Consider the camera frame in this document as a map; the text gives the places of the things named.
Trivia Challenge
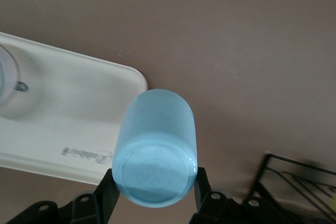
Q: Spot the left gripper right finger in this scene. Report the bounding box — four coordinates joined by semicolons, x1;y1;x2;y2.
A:
188;166;325;224

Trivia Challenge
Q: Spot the light blue cup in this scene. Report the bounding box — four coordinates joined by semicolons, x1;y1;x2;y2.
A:
111;89;198;207

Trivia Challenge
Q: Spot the beige rabbit tray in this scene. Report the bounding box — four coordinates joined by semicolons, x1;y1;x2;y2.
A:
0;31;149;186

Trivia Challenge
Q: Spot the white bowl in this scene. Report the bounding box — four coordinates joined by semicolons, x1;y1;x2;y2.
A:
0;45;21;107

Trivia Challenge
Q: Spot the black wire cup rack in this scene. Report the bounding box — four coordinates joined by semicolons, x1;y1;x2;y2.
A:
246;152;336;224

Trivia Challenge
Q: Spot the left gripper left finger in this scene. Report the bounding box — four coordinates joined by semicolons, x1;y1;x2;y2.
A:
5;167;121;224

